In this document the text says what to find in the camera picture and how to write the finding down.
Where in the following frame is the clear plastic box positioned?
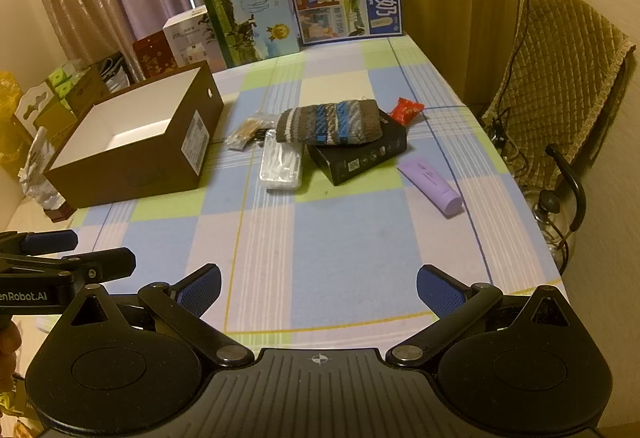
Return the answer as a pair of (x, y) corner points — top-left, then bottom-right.
(259, 128), (304, 191)

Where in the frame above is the quilted chair cover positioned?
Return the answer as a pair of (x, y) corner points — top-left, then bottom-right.
(482, 0), (631, 189)

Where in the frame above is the bag of cotton swabs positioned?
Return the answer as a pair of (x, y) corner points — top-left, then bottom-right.
(225, 111), (278, 151)

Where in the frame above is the pack of green tissues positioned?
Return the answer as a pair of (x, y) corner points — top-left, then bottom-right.
(47, 61), (86, 103)

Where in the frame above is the crumpled silver bag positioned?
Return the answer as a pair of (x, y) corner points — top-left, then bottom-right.
(17, 128), (66, 215)

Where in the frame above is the brown cardboard box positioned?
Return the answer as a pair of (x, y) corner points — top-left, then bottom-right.
(42, 60), (225, 210)

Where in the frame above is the person's left hand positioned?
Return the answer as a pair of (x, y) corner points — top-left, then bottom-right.
(0, 321), (22, 385)

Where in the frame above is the yellow plastic bag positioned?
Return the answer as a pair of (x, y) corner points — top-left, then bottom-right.
(0, 71), (26, 179)

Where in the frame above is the purple cosmetic tube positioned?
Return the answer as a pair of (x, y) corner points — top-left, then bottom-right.
(397, 157), (463, 217)

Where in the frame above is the glass kettle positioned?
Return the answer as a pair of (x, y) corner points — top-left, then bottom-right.
(522, 188), (576, 274)

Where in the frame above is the red candy wrapper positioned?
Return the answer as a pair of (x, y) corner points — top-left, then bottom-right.
(389, 97), (425, 125)

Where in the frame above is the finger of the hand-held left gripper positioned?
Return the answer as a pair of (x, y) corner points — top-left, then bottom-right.
(0, 247), (137, 290)
(0, 229), (79, 257)

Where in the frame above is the green milk carton box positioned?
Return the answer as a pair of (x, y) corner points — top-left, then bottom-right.
(197, 0), (301, 69)

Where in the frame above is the black chair armrest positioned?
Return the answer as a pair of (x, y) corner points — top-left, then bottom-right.
(545, 143), (586, 234)

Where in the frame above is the white product box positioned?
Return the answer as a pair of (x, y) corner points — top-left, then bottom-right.
(161, 4), (226, 72)

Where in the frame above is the striped knit sock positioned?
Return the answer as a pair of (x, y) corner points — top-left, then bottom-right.
(276, 99), (383, 147)

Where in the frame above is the white paper bag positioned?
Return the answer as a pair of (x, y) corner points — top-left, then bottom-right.
(97, 51), (131, 92)

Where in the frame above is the small cardboard box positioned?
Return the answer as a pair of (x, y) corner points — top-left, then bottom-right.
(37, 66), (108, 139)

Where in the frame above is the red-brown gift box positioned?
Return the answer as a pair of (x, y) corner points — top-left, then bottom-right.
(132, 31), (178, 82)

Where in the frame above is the black product box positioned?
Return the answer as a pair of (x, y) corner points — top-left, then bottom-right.
(306, 108), (408, 186)

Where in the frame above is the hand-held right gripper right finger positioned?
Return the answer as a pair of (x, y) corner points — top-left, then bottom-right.
(386, 264), (581, 369)

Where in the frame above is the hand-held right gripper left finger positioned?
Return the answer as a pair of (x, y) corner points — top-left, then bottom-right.
(60, 263), (257, 369)

